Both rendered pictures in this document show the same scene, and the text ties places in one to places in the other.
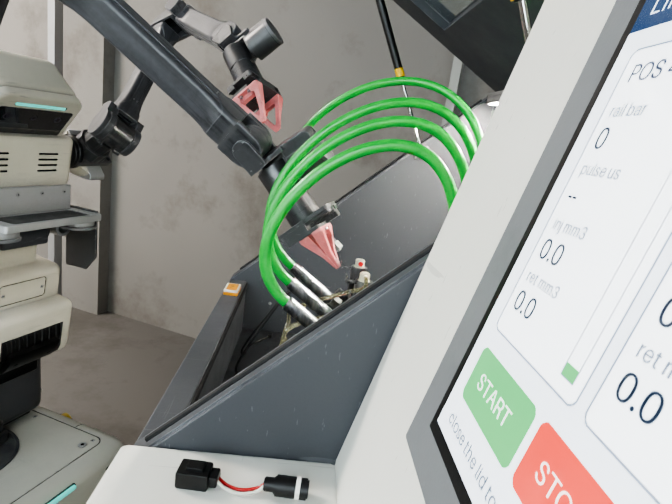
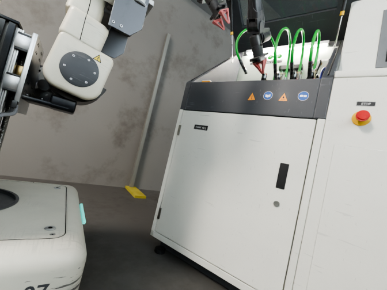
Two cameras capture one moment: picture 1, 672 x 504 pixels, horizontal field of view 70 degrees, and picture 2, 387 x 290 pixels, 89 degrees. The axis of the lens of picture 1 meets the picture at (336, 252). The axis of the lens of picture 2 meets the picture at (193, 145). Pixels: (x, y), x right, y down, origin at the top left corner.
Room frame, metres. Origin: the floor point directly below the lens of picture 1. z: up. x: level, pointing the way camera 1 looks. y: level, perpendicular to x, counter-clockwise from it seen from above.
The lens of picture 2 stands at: (0.33, 1.03, 0.55)
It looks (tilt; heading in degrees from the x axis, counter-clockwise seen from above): 3 degrees up; 309
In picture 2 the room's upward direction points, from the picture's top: 13 degrees clockwise
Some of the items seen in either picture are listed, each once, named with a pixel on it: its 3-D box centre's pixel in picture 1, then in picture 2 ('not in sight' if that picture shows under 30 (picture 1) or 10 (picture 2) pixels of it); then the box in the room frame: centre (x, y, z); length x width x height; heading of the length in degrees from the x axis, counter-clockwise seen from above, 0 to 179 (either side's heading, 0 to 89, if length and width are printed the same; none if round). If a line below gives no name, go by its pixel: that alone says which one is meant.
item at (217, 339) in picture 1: (208, 373); (242, 98); (0.78, 0.19, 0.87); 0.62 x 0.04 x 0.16; 4
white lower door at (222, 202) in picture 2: not in sight; (220, 184); (0.78, 0.21, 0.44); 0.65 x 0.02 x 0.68; 4
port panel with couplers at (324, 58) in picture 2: not in sight; (317, 77); (0.57, -0.32, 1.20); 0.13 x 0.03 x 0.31; 4
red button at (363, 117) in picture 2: not in sight; (361, 116); (0.33, 0.20, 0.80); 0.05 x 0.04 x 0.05; 4
